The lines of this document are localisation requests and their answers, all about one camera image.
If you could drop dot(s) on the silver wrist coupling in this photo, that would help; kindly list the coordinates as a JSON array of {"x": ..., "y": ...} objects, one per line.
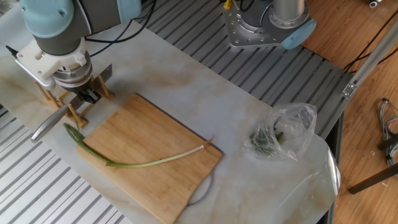
[{"x": 73, "y": 73}]

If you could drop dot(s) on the clear plastic bag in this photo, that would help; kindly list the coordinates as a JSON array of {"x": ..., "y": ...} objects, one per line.
[{"x": 298, "y": 124}]

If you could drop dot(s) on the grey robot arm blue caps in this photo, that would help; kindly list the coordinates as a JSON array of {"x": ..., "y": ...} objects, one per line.
[{"x": 62, "y": 18}]

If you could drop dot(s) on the green garlic stalk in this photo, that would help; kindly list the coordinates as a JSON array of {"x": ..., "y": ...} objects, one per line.
[{"x": 73, "y": 134}]

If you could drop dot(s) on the yellow plastic piece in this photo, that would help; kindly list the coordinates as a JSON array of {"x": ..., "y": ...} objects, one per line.
[{"x": 227, "y": 3}]

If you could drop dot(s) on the chopped green garlic leaves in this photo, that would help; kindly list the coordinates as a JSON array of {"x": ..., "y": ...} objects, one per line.
[{"x": 261, "y": 143}]

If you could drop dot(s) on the silver wrist camera bar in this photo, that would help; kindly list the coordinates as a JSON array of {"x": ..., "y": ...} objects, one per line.
[{"x": 37, "y": 77}]

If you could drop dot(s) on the black metal bar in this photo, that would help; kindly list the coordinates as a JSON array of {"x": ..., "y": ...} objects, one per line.
[
  {"x": 388, "y": 143},
  {"x": 373, "y": 179}
]

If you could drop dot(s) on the steel cleaver knife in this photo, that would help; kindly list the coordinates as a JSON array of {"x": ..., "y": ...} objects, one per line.
[{"x": 49, "y": 124}]

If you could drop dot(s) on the wooden peg dish rack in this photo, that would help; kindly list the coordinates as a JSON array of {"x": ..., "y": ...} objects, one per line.
[{"x": 77, "y": 121}]

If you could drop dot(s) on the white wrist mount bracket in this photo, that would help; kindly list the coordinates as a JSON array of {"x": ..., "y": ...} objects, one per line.
[{"x": 49, "y": 63}]

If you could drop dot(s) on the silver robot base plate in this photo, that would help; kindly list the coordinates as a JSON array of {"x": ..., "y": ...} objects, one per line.
[{"x": 242, "y": 34}]

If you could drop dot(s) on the aluminium frame post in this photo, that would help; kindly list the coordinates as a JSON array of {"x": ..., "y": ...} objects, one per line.
[{"x": 370, "y": 60}]

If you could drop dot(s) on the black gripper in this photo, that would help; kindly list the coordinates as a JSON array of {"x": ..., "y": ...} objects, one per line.
[{"x": 79, "y": 87}]

